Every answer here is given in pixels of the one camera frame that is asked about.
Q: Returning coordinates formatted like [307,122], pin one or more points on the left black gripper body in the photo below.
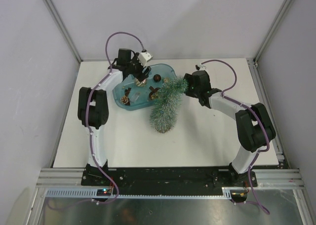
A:
[136,68]

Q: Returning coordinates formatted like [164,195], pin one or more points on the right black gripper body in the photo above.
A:
[191,90]

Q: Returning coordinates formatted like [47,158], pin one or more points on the small frosted christmas tree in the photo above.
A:
[163,116]

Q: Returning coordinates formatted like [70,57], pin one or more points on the clear battery box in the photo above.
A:
[135,97]

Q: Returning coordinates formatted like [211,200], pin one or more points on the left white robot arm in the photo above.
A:
[93,109]

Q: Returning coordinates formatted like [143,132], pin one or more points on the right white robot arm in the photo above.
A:
[254,126]

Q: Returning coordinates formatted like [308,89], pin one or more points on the silver gold bauble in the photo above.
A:
[140,82]

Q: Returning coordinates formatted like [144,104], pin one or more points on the dark brown bauble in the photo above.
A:
[157,78]

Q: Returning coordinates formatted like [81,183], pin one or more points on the teal plastic container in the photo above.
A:
[131,95]

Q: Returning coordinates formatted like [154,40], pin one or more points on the brown ribbon ornament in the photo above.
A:
[153,93]

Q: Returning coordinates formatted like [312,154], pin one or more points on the pine cone ornament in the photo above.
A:
[125,100]

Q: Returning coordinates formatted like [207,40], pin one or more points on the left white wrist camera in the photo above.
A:
[144,58]

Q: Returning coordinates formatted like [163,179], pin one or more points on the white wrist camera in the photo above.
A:
[144,58]
[200,67]

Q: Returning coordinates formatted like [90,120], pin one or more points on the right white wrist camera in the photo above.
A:
[200,67]

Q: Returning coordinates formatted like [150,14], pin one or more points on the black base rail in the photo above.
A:
[165,181]

